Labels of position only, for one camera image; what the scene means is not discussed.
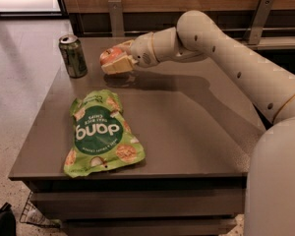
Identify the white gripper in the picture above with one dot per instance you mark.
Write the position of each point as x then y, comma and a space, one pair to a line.
142, 50

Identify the red apple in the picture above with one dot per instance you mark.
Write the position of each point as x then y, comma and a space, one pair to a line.
109, 55

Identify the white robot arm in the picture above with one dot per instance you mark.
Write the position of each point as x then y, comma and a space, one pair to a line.
270, 193

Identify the green soda can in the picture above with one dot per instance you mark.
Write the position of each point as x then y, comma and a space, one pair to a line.
73, 56

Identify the green dang chips bag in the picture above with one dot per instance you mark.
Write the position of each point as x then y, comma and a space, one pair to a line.
102, 140

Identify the grey drawer cabinet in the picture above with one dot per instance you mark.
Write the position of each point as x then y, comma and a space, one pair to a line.
198, 131

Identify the black bag on floor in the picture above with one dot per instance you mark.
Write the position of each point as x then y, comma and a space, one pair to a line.
7, 221

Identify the left metal wall bracket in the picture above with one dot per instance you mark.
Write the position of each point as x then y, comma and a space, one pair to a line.
116, 18

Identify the metal wall bracket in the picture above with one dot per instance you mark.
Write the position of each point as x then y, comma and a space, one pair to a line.
254, 32
116, 18

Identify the right metal wall bracket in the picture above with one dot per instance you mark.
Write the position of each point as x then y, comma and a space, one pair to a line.
254, 32

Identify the wire basket on floor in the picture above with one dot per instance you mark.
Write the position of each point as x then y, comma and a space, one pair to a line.
31, 215

